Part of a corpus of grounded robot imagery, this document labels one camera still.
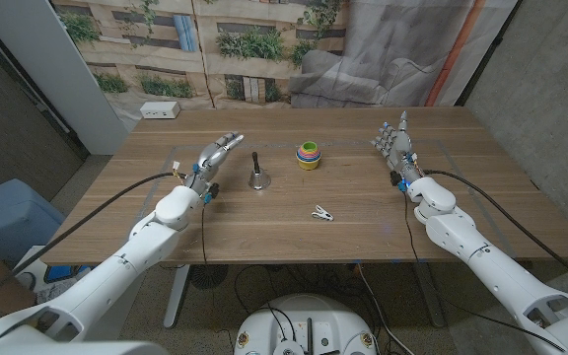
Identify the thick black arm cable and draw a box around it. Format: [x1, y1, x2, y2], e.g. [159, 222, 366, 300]
[422, 169, 568, 293]
[0, 171, 189, 315]

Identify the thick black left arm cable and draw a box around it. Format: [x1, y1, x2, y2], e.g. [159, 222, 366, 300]
[0, 171, 189, 315]

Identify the grey floor cable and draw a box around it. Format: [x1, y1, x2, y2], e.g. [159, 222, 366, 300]
[356, 264, 416, 355]

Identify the white robot torso base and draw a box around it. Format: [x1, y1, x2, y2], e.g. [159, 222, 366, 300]
[233, 293, 378, 355]

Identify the white power strip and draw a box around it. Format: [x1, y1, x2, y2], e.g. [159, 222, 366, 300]
[139, 101, 181, 120]

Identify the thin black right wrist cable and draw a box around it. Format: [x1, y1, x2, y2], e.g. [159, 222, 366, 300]
[403, 189, 568, 352]

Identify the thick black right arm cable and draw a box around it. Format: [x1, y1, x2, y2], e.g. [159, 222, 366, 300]
[422, 169, 568, 293]

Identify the black round floor fan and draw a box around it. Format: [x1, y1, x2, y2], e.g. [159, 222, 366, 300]
[189, 264, 230, 290]

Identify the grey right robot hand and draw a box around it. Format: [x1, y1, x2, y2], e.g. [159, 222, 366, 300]
[371, 110, 423, 186]

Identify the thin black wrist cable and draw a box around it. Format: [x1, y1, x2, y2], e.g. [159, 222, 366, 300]
[403, 189, 568, 352]
[199, 201, 211, 267]

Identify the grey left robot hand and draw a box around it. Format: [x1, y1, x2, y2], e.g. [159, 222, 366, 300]
[187, 130, 246, 191]

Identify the printed fabric backdrop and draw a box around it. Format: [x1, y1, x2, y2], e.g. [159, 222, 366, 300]
[49, 0, 520, 133]

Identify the blue plastic bin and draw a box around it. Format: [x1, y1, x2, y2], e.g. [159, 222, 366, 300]
[0, 177, 66, 270]

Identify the white floor box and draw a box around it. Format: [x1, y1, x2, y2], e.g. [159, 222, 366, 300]
[15, 245, 98, 305]

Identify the thin black left wrist cable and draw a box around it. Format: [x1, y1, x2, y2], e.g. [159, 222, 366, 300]
[199, 201, 211, 267]

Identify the grey table leg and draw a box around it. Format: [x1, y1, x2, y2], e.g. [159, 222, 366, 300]
[411, 261, 446, 329]

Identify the stack of colourful toy cups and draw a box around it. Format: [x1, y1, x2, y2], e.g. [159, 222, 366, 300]
[295, 141, 322, 172]

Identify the white clothespin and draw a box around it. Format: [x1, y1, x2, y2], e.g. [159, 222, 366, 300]
[311, 204, 335, 222]

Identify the white table leg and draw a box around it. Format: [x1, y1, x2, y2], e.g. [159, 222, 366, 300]
[163, 264, 191, 330]

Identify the silver bell with black handle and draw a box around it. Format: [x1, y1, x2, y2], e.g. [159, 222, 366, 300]
[248, 151, 272, 191]

